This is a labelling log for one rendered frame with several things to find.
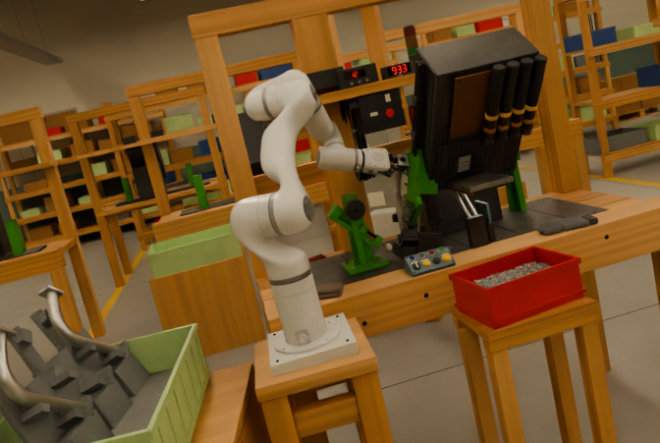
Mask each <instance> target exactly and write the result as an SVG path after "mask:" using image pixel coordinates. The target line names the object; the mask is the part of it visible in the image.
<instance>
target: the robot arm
mask: <svg viewBox="0 0 660 443"><path fill-rule="evenodd" d="M245 110H246V112H247V115H248V116H249V117H250V118H252V119H253V120H254V121H269V120H274V119H275V120H274V121H273V122H272V123H271V124H270V125H269V126H268V127H267V129H266V130H265V131H264V133H263V136H262V139H261V149H260V163H261V168H262V170H263V172H264V173H265V175H266V176H267V177H268V178H269V179H270V180H272V181H273V182H275V183H277V184H279V185H280V190H279V191H278V192H275V193H271V194H261V195H256V196H252V197H248V198H244V199H242V200H240V201H239V202H237V203H236V204H235V205H234V207H233V208H232V211H231V214H230V224H231V229H232V231H233V233H234V235H235V237H236V238H237V239H238V241H239V242H240V243H241V244H243V245H244V246H245V247H246V248H247V249H249V250H250V251H251V252H252V253H254V254H255V255H256V256H257V257H258V258H259V259H260V260H261V261H262V263H263V265H264V267H265V270H266V273H267V276H268V280H269V283H270V287H271V290H272V294H273V298H274V301H275V305H276V307H277V311H278V314H279V318H280V322H281V325H282V329H283V332H284V333H282V334H281V335H280V336H278V337H277V339H276V340H275V342H274V348H275V351H276V352H278V353H279V354H283V355H299V354H305V353H309V352H312V351H315V350H318V349H320V348H322V347H324V346H326V345H328V344H330V343H331V342H333V341H334V340H335V339H336V338H337V337H338V336H339V334H340V326H339V324H338V323H336V322H334V321H329V320H325V319H324V315H323V312H322V308H321V304H320V300H319V297H318V294H317V290H316V286H315V282H314V279H313V275H312V271H311V268H310V264H309V260H308V257H307V255H306V253H305V252H304V251H303V250H301V249H297V248H294V247H291V246H288V245H286V244H284V243H282V242H280V241H278V240H277V239H276V237H282V236H287V235H293V234H297V233H300V232H303V231H305V230H306V229H307V228H309V226H310V225H311V224H312V222H313V219H314V207H313V203H312V201H311V199H310V197H309V196H308V194H307V192H306V190H305V189H304V187H303V185H302V183H301V181H300V178H299V176H298V172H297V167H296V142H297V137H298V135H299V133H300V131H301V130H302V128H303V127H305V128H306V130H307V131H308V133H309V134H310V136H311V137H312V138H313V139H315V140H318V141H321V142H322V144H323V146H319V147H318V150H317V154H316V165H317V168H318V169H324V170H337V171H351V172H358V171H361V172H363V173H367V174H372V175H379V176H387V177H389V178H391V176H392V174H393V173H394V172H395V171H404V172H405V171H406V169H407V167H408V166H399V164H397V165H392V164H390V162H393V163H398V159H397V156H395V155H394V154H391V153H390V152H389V151H388V150H387V149H386V148H364V149H362V150H360V149H354V148H346V147H345V144H344V141H343V138H342V136H341V134H340V131H339V129H338V127H337V125H336V124H335V122H334V121H332V120H330V118H329V116H328V114H327V112H326V110H325V108H324V106H323V104H322V102H321V101H320V99H319V97H318V95H317V93H316V91H315V88H314V86H313V85H312V83H311V81H310V80H309V78H308V77H307V75H306V74H305V73H303V72H301V71H299V70H289V71H287V72H285V73H284V74H282V75H280V76H278V77H276V78H274V79H272V80H270V81H267V82H265V83H262V84H260V85H258V86H257V87H255V88H254V89H253V90H252V91H251V92H250V93H249V94H248V95H247V97H246V99H245ZM391 168H392V169H391ZM387 171H389V172H387Z"/></svg>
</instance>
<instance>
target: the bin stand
mask: <svg viewBox="0 0 660 443"><path fill-rule="evenodd" d="M451 313H452V317H453V322H454V325H455V326H456V327H457V331H458V336H459V341H460V346H461V350H462V355H463V360H464V365H465V370H466V375H467V383H468V388H469V392H470V397H471V402H472V407H473V412H474V416H475V421H476V426H477V431H478V436H479V441H480V443H500V440H499V435H498V430H497V425H496V420H495V415H494V411H493V406H492V401H491V396H490V391H489V386H488V381H487V376H486V371H485V366H484V361H483V356H482V351H481V347H480V342H479V337H478V335H479V336H480V337H482V338H483V339H482V340H483V345H484V350H485V354H486V359H487V364H488V370H489V375H490V380H491V385H492V390H493V395H494V400H495V405H496V410H497V415H498V419H499V424H500V429H501V434H502V439H503V443H525V439H524V433H523V424H522V419H521V414H520V408H519V403H518V398H517V393H516V388H515V383H514V377H513V373H512V368H511V363H510V358H509V353H508V349H511V348H514V347H517V346H520V345H523V344H526V343H529V342H533V341H536V340H539V339H542V338H543V342H544V348H545V353H546V358H547V363H548V369H549V374H550V380H551V385H552V391H553V396H554V401H555V407H556V412H557V418H558V422H559V428H560V433H561V439H562V443H582V438H581V433H580V427H579V421H578V411H577V405H576V400H575V394H574V389H573V383H572V378H571V373H570V367H569V361H568V356H567V350H566V345H565V339H564V333H563V332H564V331H567V330H570V329H573V328H574V330H575V336H576V342H577V352H578V358H579V364H580V369H581V375H582V381H583V386H584V392H585V398H586V403H587V408H588V414H589V420H590V426H591V431H592V437H593V443H618V441H617V435H616V429H615V423H614V418H613V412H612V406H611V400H610V395H609V389H608V383H607V377H606V371H605V365H604V359H603V354H602V348H601V342H600V336H599V330H598V324H597V321H598V320H599V313H598V308H597V301H596V300H593V299H591V298H589V297H587V296H584V297H583V298H581V299H578V300H575V301H573V302H570V303H567V304H565V305H560V306H557V307H555V308H552V309H549V310H547V311H544V312H541V313H539V314H536V315H534V316H532V317H529V318H526V319H523V320H521V321H518V322H515V323H513V324H510V325H507V326H505V327H502V328H499V329H497V330H494V329H492V328H490V327H488V326H486V325H484V324H482V323H480V322H478V321H476V320H475V319H473V318H471V317H469V316H467V315H465V314H463V313H461V312H459V311H458V308H457V307H456V306H453V307H451Z"/></svg>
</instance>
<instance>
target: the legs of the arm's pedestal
mask: <svg viewBox="0 0 660 443"><path fill-rule="evenodd" d="M344 382H347V386H348V390H349V392H347V393H343V394H339V395H336V396H332V397H329V398H325V399H321V400H318V401H314V402H311V403H307V404H304V405H300V406H296V405H295V401H294V397H295V396H298V395H301V394H305V393H308V392H312V391H316V390H319V389H323V388H326V387H330V386H334V385H337V384H341V383H344ZM260 404H261V406H262V410H263V414H264V418H265V422H266V425H267V429H268V433H269V437H270V441H271V443H304V439H303V438H304V437H305V436H308V435H311V434H315V433H318V432H322V431H325V430H329V429H332V428H336V427H339V426H343V425H346V424H350V423H353V422H356V423H357V431H358V435H359V439H360V443H394V441H393V437H392V432H391V428H390V423H389V419H388V416H387V411H386V407H385V403H384V398H383V394H382V390H381V385H380V381H379V377H378V372H377V370H376V371H372V372H369V373H366V374H362V375H359V376H355V377H351V378H348V379H344V380H341V381H337V382H333V383H330V384H326V385H323V386H319V387H315V388H312V389H308V390H304V391H301V392H298V393H295V394H291V395H287V396H284V397H280V398H277V399H273V400H269V401H266V402H262V403H260Z"/></svg>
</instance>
